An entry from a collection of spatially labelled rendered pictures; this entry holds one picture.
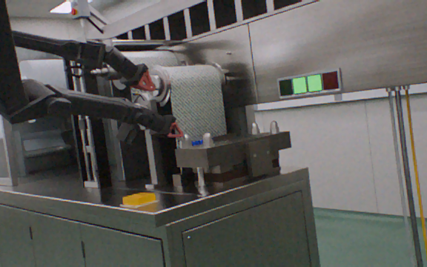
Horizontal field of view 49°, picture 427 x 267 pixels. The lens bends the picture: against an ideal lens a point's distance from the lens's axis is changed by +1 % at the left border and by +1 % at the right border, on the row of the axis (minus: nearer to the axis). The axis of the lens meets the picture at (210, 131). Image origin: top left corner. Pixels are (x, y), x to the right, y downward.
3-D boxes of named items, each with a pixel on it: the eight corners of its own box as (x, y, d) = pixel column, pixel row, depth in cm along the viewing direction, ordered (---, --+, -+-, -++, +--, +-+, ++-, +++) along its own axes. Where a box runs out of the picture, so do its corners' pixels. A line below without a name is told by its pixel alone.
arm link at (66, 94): (54, 96, 102) (21, 73, 106) (43, 119, 103) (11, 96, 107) (150, 112, 142) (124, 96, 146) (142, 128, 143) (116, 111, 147)
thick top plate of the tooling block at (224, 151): (176, 167, 153) (174, 149, 152) (259, 147, 179) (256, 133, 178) (208, 167, 141) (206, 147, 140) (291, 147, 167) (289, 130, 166)
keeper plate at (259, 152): (248, 176, 152) (244, 143, 151) (268, 170, 158) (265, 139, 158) (254, 176, 150) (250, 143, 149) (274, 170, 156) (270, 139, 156)
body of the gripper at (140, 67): (140, 82, 148) (123, 68, 144) (122, 85, 155) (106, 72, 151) (148, 66, 150) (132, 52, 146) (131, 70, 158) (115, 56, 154)
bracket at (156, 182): (144, 188, 163) (132, 101, 161) (159, 184, 167) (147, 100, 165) (152, 188, 159) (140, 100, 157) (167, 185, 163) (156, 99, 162)
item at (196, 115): (177, 151, 158) (170, 97, 157) (227, 141, 174) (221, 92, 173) (178, 151, 158) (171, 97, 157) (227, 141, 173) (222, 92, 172)
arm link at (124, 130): (140, 113, 138) (119, 99, 141) (121, 145, 139) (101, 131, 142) (158, 119, 150) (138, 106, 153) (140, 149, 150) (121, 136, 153)
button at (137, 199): (123, 205, 136) (121, 196, 136) (143, 199, 141) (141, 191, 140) (136, 207, 131) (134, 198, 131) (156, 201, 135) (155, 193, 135)
